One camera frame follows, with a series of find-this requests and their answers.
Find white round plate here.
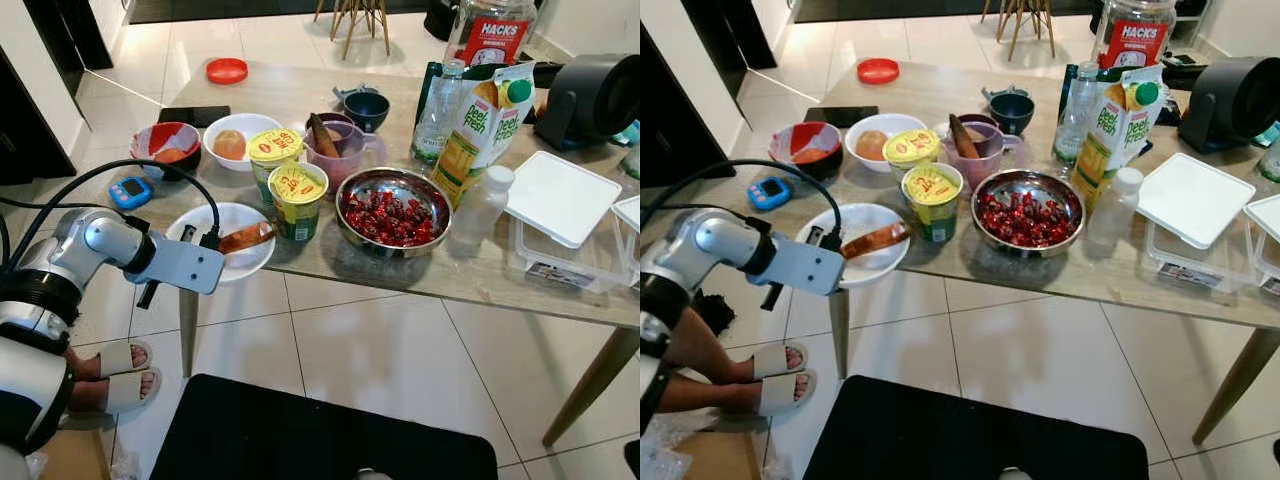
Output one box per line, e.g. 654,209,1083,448
808,203,913,288
165,202,277,284

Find orange carrot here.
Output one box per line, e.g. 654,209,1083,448
218,222,277,256
843,222,913,261

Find white sandal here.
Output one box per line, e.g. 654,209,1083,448
100,368,163,415
752,343,807,381
95,340,153,379
757,370,817,416

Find blue digital timer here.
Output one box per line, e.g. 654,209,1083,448
746,176,793,211
108,176,155,211

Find red and black bowl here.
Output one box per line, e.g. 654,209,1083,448
130,121,203,183
768,121,843,183

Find clear container white lid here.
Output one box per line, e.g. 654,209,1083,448
1137,152,1257,294
1243,193,1280,298
610,195,641,291
503,150,626,294

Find open brown cardboard box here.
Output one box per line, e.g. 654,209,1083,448
672,430,769,480
35,428,116,480

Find noodle cup yellow lid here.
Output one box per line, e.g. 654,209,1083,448
246,127,304,206
901,162,964,244
267,162,330,243
883,128,942,181

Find white deep bowl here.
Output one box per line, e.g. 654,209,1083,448
845,113,929,173
203,113,285,173

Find clear bubble wrap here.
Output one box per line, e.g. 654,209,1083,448
640,415,701,480

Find wooden table grey legs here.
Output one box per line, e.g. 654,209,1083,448
60,55,641,448
700,55,1280,446

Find black floor mat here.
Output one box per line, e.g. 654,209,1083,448
150,374,499,480
803,375,1151,480

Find brown wooden utensil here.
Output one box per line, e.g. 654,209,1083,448
306,112,342,161
947,113,983,161

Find purple measuring cup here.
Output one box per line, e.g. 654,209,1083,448
303,112,387,191
945,113,1026,191

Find steel bowl of red candies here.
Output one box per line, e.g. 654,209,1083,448
334,166,453,261
970,167,1087,261

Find black round fan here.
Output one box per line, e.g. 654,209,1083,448
533,53,641,153
1177,56,1280,156

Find dark blue cup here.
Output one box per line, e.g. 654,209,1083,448
333,84,392,134
981,85,1036,136

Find small clear bottle white cap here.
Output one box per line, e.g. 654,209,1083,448
1090,166,1144,248
455,164,516,246

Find yellow green juice carton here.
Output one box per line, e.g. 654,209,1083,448
432,62,537,209
1072,65,1166,211

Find clear water bottle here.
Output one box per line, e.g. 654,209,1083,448
1050,60,1106,169
410,58,471,169

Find white chair wooden legs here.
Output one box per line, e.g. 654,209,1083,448
313,0,393,61
980,0,1056,63

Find clear candy jar red label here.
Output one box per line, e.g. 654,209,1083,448
445,0,538,71
1090,0,1178,73

